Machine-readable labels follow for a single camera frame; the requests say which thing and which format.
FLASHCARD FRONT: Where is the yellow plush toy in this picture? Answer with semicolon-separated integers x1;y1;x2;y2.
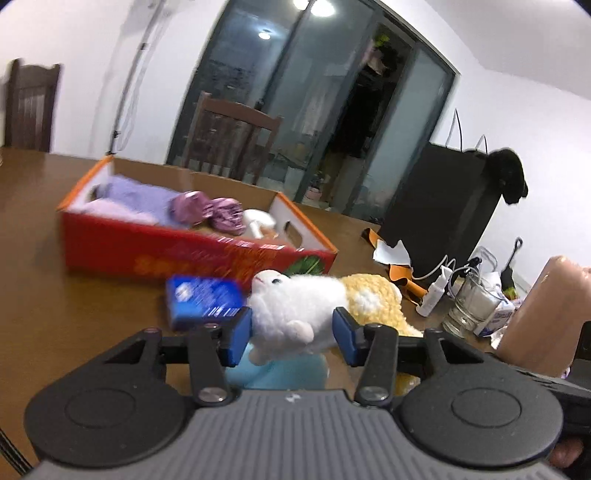
338;273;424;395

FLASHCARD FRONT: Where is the blue tissue pack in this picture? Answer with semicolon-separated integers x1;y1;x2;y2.
165;275;245;331

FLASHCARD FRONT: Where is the light blue plush toy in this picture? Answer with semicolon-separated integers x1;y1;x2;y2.
225;344;329;390

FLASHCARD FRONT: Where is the white plush toy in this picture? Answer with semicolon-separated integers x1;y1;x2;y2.
246;270;348;366

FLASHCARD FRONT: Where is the lavender towel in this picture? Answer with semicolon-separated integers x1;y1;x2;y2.
95;175;183;228

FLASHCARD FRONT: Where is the light purple fluffy cloth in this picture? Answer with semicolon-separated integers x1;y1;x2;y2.
72;199;158;225

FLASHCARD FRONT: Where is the purple satin scrunchie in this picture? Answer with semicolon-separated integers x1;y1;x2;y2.
170;191;246;235

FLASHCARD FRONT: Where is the person's right hand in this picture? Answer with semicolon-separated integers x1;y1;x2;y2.
549;438;584;469

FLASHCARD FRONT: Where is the pink cylindrical container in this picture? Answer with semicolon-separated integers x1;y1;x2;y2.
496;256;591;377

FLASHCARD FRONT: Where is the white spray bottle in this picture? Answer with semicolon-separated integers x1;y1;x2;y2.
416;266;453;318

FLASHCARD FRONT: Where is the clear glass cup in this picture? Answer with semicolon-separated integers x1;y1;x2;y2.
442;273;504;338

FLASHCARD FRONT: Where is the red orange cardboard box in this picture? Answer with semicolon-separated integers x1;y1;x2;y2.
57;156;338;289

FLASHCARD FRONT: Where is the dark wooden chair centre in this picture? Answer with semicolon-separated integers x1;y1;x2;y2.
179;92;283;185

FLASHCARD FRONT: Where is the dark wooden chair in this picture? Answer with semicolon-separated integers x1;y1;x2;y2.
179;92;283;185
4;59;61;153

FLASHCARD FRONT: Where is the black fabric on bag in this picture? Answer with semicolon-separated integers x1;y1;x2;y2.
467;148;529;205

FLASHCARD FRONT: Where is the dark glass sliding door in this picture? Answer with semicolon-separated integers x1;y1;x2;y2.
167;1;457;224

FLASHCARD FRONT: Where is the dark wooden chair left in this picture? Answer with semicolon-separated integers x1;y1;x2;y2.
4;59;61;153

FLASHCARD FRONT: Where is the studio light on stand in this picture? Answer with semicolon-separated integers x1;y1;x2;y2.
107;0;171;154

